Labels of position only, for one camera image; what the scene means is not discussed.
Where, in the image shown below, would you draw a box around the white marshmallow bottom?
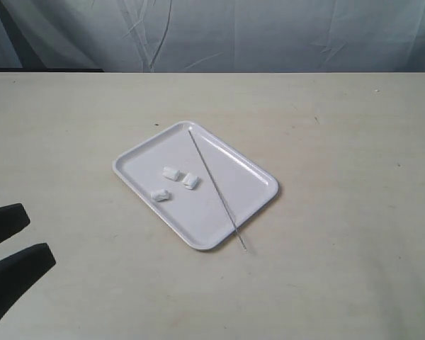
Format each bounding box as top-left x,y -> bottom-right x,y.
150,188 -> 171,202

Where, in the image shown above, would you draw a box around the white marshmallow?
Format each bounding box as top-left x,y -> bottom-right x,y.
162,166 -> 180,181
150,188 -> 171,202
182,173 -> 200,190

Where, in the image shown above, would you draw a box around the white marshmallow top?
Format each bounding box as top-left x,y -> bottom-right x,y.
162,166 -> 180,181

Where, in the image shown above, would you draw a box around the thin metal skewer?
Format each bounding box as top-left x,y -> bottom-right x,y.
188,128 -> 248,252

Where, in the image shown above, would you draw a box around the white rectangular plastic tray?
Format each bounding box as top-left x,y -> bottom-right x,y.
113,121 -> 279,251

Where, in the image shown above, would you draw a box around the grey-blue fabric backdrop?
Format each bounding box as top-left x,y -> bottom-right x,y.
0,1 -> 425,73

